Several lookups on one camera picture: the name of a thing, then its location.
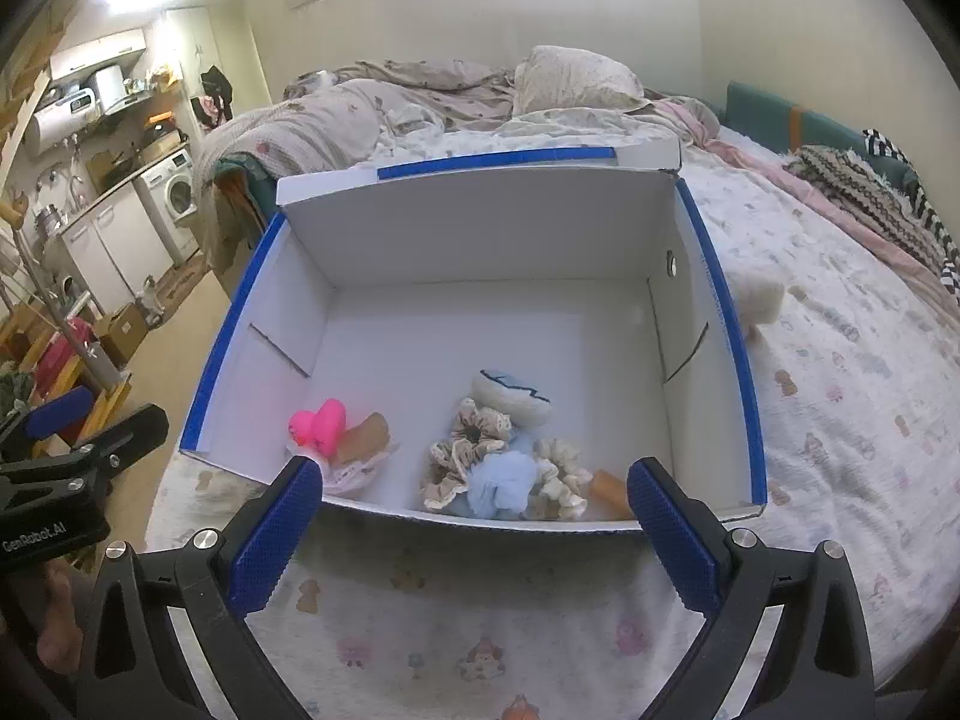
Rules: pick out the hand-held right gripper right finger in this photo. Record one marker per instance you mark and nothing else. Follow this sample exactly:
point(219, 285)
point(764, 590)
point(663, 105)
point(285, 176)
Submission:
point(675, 540)

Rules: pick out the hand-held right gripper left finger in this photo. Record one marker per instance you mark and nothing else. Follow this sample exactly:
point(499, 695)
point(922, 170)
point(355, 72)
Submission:
point(274, 540)

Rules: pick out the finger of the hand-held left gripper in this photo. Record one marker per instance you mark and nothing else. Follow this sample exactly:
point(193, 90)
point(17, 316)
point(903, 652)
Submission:
point(124, 435)
point(56, 411)

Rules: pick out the orange tan soft piece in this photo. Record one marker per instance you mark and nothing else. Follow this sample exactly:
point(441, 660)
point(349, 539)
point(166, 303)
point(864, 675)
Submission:
point(611, 491)

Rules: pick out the clear frilly soft item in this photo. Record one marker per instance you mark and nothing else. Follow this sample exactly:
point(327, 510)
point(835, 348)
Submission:
point(352, 476)

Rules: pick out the pink rubber toy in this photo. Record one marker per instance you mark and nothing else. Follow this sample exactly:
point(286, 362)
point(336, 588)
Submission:
point(322, 427)

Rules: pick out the cream scrunchie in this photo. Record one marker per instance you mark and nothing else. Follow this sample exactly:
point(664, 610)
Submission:
point(559, 491)

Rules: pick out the tan soft cylinder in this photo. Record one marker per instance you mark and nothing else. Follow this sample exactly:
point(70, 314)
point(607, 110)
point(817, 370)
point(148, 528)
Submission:
point(367, 435)

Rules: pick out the light blue fluffy scrunchie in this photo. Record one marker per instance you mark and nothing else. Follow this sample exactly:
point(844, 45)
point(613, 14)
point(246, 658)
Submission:
point(499, 484)

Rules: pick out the floral beige scrunchie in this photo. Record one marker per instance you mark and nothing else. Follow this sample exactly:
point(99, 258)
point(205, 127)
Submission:
point(493, 420)

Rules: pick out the white blue plush toy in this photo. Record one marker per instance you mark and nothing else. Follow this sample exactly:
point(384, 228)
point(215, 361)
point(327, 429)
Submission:
point(506, 394)

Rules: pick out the blue and white cardboard box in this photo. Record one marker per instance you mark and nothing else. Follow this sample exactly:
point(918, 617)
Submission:
point(487, 315)

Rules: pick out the person's left hand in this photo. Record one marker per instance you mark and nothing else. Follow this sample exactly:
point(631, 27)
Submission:
point(60, 615)

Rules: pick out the yellow wooden rack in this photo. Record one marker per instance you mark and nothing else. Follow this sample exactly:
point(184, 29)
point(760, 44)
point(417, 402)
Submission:
point(112, 397)

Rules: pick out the red bag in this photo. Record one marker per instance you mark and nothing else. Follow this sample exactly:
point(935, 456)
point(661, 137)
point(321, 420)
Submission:
point(56, 360)

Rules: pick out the grey metal pole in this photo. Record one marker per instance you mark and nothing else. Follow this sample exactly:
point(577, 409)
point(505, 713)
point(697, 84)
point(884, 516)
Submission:
point(75, 322)

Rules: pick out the brown cardboard box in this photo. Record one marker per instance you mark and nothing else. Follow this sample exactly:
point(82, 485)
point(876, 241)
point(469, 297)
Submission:
point(124, 334)

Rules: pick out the brown doormat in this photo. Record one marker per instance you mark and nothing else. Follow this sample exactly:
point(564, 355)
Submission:
point(184, 281)

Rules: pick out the white kitchen cabinet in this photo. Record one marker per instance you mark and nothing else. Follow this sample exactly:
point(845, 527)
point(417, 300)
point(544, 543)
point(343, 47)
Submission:
point(120, 247)

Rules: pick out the bed with cartoon print sheet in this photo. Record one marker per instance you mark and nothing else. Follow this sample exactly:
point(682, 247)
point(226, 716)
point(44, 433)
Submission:
point(825, 427)

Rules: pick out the white washing machine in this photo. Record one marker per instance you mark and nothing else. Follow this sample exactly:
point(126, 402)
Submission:
point(169, 199)

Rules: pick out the white fluffy plush item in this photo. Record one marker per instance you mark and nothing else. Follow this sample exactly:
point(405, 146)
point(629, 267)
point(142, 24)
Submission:
point(757, 300)

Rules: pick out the teal upholstered chair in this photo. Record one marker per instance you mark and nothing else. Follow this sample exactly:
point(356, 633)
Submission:
point(240, 169)

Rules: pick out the white water heater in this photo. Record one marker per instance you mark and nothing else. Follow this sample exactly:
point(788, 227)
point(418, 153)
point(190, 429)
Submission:
point(64, 120)

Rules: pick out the hanging dark clothes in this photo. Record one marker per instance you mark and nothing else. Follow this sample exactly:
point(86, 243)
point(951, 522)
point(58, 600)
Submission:
point(214, 94)

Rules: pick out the rumpled beige duvet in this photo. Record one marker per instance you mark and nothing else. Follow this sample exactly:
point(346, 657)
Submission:
point(322, 120)

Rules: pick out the pink blanket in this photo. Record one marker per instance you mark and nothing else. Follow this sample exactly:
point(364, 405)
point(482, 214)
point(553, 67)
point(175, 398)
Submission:
point(750, 157)

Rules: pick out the patterned knit blanket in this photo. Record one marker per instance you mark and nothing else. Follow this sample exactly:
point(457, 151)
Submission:
point(847, 180)

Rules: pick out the black and white striped garment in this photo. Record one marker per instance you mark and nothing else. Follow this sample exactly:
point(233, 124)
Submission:
point(930, 225)

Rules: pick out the teal padded headboard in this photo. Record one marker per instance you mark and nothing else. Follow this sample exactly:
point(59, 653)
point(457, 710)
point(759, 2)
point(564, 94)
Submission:
point(757, 109)

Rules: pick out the beige patterned pillow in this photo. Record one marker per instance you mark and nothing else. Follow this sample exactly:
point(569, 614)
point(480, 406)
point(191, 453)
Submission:
point(577, 79)

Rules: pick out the white wall cabinet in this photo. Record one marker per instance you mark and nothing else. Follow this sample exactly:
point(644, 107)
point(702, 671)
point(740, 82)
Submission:
point(97, 52)

